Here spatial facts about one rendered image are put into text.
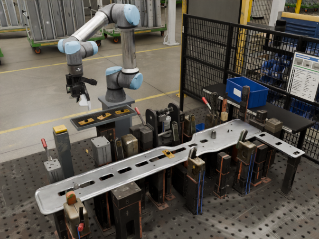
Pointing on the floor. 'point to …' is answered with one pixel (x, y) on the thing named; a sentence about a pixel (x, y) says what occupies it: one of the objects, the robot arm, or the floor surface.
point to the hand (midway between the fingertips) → (84, 106)
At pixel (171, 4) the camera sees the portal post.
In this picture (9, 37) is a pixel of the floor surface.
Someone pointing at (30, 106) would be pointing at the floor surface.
